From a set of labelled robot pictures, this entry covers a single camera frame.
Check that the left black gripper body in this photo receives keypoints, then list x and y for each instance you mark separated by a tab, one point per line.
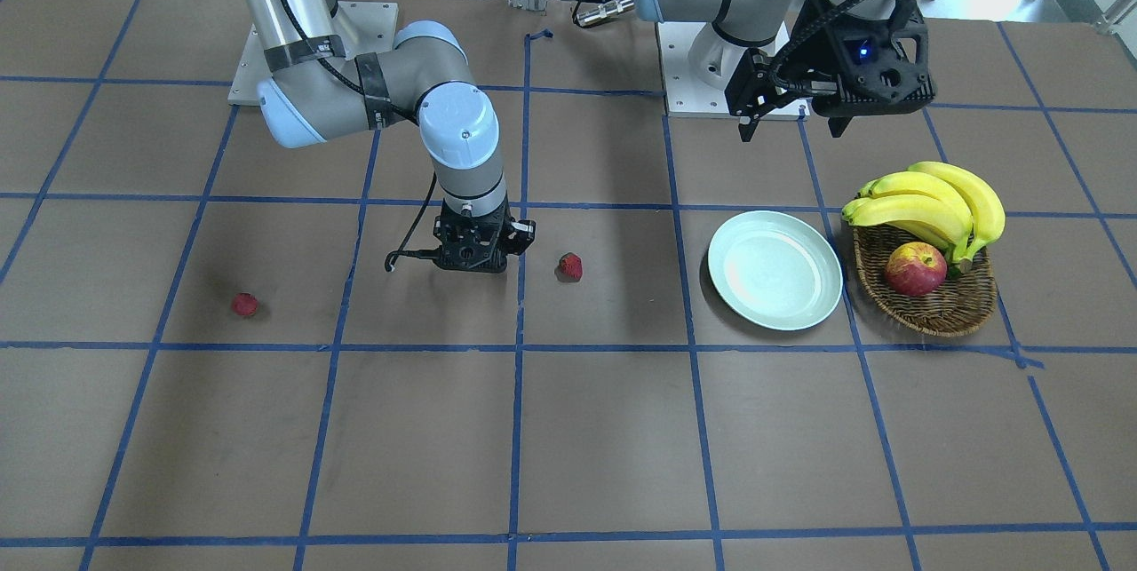
810	53

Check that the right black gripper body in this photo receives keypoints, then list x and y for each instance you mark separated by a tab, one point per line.
520	234

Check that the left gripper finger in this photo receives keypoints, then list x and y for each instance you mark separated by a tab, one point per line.
839	124
752	94

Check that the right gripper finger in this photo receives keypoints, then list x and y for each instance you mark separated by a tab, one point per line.
521	234

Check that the red strawberry one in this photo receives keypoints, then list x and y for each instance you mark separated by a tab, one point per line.
570	268

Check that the red strawberry three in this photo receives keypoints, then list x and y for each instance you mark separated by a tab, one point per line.
243	304

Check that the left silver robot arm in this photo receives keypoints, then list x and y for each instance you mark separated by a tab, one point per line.
753	24

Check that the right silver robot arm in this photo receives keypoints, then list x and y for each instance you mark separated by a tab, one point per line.
326	80

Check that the light green plate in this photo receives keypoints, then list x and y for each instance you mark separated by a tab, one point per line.
775	270

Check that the yellow banana bunch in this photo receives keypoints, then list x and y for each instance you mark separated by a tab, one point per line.
944	205

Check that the red apple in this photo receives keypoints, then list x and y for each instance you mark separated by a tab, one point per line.
915	269

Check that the wicker basket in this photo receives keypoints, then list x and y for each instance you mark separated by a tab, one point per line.
958	307

